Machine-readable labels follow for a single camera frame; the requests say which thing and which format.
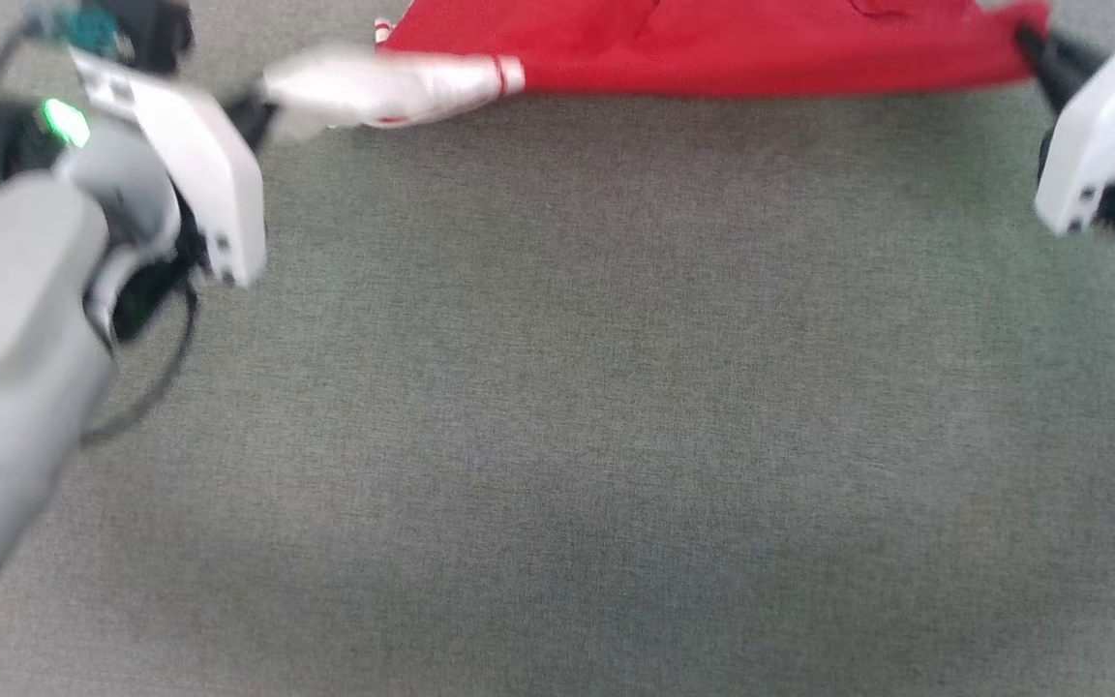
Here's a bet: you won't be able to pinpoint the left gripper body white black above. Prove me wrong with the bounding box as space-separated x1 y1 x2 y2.
69 46 269 289

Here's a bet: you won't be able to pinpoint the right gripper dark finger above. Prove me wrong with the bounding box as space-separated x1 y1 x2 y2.
1013 23 1107 115

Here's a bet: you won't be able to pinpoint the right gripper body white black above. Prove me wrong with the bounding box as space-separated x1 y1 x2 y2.
1033 34 1115 239

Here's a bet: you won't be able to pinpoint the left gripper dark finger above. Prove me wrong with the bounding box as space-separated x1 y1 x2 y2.
225 87 280 148

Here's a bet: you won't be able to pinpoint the red white basketball shorts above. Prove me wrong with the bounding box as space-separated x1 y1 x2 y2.
262 0 1052 130

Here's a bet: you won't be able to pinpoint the grey fabric sofa cushion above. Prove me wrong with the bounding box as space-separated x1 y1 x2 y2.
0 0 1115 697

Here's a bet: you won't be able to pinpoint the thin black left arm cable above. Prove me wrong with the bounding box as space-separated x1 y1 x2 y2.
78 276 202 448

